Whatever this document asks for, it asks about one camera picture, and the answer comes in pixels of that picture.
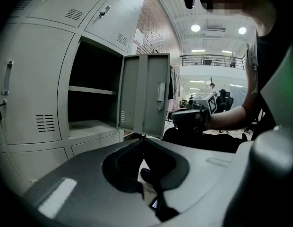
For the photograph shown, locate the black balcony railing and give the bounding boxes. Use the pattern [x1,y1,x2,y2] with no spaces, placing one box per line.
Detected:
[180,54,246,70]

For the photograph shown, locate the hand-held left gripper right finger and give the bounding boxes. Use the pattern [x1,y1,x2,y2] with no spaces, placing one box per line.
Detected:
[144,125,293,227]

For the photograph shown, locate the black office chair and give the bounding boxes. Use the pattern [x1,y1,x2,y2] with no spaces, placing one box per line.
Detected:
[216,89,234,114]

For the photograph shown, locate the person's head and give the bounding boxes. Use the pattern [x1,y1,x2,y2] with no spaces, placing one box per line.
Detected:
[200,0,277,36]

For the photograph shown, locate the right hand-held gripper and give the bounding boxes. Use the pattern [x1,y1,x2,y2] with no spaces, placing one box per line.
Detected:
[171,92,219,134]

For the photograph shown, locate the ceiling air conditioner unit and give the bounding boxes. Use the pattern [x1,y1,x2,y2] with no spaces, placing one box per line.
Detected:
[203,26,226,33]

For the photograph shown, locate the grey locker door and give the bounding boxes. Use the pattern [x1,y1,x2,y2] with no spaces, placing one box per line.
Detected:
[116,53,171,138]

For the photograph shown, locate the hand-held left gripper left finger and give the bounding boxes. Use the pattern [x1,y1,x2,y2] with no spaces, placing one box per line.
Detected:
[23,138,161,227]

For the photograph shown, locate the hanging clothes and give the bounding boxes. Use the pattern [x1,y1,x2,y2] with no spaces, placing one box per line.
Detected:
[166,65,183,118]

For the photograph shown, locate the white paper wall notice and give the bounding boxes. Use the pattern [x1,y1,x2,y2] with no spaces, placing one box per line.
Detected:
[133,28,144,47]

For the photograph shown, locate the person's black trousers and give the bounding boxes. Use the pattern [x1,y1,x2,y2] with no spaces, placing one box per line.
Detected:
[162,126,246,154]

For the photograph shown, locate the grey metal locker cabinet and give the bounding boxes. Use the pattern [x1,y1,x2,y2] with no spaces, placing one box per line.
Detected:
[0,0,171,189]

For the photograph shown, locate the person's right forearm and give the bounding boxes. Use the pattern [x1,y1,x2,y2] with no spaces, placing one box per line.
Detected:
[209,104,249,130]

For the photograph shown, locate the person's dark shirt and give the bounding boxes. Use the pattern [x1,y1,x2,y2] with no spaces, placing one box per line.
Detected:
[245,31,293,108]

